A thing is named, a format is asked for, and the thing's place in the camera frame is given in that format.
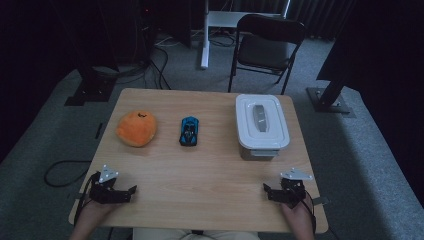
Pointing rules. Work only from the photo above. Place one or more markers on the grey tape piece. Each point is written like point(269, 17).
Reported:
point(320, 200)

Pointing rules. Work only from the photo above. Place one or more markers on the blue toy car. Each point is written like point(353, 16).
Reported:
point(189, 130)

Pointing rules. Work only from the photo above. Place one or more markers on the white box lid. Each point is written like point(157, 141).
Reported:
point(260, 122)

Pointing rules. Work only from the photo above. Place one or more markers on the person's left hand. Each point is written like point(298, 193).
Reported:
point(91, 211)

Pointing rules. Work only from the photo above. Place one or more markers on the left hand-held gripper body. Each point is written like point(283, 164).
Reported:
point(103, 191)

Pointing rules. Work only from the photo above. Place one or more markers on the black strip on floor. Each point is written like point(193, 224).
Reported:
point(98, 130)

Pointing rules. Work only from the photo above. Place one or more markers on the black stand with bolted base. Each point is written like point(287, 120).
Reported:
point(328, 100)

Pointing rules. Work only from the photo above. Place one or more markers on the clear plastic storage box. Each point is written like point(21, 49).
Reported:
point(259, 154)

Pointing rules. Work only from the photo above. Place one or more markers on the person's right hand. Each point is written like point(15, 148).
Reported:
point(300, 216)

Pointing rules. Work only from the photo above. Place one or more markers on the black folding chair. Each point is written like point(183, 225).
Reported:
point(265, 50)

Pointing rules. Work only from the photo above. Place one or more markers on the orange plush toy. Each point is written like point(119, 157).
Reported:
point(136, 129)

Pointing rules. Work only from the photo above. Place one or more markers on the black stand with base plate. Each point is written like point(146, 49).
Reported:
point(90, 90)

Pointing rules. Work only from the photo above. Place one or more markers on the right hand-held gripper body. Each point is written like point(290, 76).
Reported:
point(293, 191)

